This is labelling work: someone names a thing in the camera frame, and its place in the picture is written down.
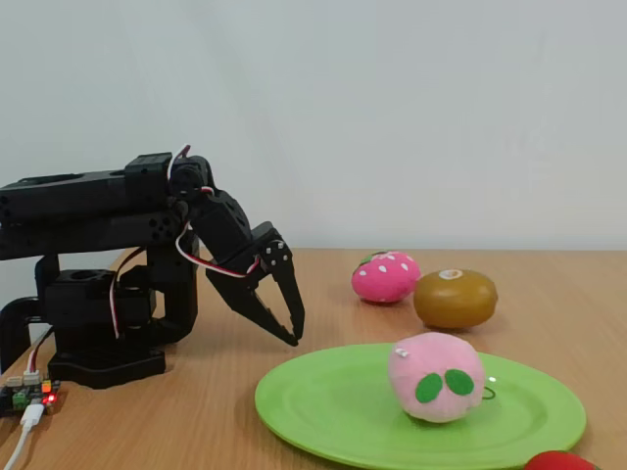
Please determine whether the pink strawberry plush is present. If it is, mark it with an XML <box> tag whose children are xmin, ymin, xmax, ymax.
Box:
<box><xmin>351</xmin><ymin>251</ymin><xmax>422</xmax><ymax>306</ymax></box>

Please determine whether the white USB cable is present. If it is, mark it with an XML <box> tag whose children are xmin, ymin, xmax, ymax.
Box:
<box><xmin>0</xmin><ymin>403</ymin><xmax>48</xmax><ymax>470</ymax></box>

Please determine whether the light pink peach plush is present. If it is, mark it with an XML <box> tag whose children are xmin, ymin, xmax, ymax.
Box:
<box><xmin>387</xmin><ymin>331</ymin><xmax>499</xmax><ymax>425</ymax></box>

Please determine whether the green oval plate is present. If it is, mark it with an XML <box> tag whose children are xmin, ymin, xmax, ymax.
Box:
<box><xmin>254</xmin><ymin>342</ymin><xmax>588</xmax><ymax>470</ymax></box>

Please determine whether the white red servo wire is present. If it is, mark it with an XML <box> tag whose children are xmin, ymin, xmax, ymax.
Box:
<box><xmin>173</xmin><ymin>220</ymin><xmax>262</xmax><ymax>281</ymax></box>
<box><xmin>26</xmin><ymin>326</ymin><xmax>55</xmax><ymax>386</ymax></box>
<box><xmin>166</xmin><ymin>143</ymin><xmax>217</xmax><ymax>197</ymax></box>
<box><xmin>110</xmin><ymin>247</ymin><xmax>148</xmax><ymax>340</ymax></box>

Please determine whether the brown kiwi with sticker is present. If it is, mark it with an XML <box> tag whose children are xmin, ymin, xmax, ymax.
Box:
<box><xmin>412</xmin><ymin>267</ymin><xmax>500</xmax><ymax>330</ymax></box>

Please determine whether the black table clamp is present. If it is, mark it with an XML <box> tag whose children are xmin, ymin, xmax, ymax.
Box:
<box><xmin>0</xmin><ymin>252</ymin><xmax>60</xmax><ymax>374</ymax></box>

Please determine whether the red tomato plush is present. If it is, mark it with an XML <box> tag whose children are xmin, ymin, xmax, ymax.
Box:
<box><xmin>523</xmin><ymin>449</ymin><xmax>602</xmax><ymax>470</ymax></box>

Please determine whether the motor controller board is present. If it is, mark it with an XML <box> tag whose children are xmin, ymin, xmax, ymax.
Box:
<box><xmin>0</xmin><ymin>374</ymin><xmax>63</xmax><ymax>418</ymax></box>

